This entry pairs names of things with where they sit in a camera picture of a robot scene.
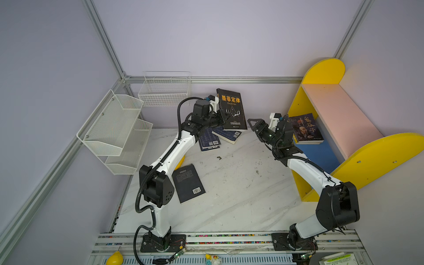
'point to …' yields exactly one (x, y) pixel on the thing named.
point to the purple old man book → (305, 130)
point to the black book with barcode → (187, 183)
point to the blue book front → (229, 136)
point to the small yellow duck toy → (212, 260)
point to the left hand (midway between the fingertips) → (232, 116)
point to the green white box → (342, 258)
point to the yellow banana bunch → (179, 164)
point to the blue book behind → (208, 141)
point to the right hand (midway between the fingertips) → (248, 123)
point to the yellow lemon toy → (116, 258)
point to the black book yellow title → (232, 110)
